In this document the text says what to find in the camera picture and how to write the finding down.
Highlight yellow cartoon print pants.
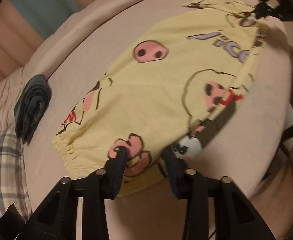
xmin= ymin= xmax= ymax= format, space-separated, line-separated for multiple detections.
xmin=53 ymin=0 xmax=268 ymax=195

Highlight plaid pillow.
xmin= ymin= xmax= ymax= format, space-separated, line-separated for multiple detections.
xmin=0 ymin=126 xmax=32 ymax=220

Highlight dark rolled garment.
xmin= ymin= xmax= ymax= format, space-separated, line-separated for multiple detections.
xmin=14 ymin=75 xmax=52 ymax=144

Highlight pink duvet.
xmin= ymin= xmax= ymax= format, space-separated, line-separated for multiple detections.
xmin=0 ymin=0 xmax=187 ymax=140

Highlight pink and teal curtain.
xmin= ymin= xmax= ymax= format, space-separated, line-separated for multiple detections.
xmin=0 ymin=0 xmax=95 ymax=82

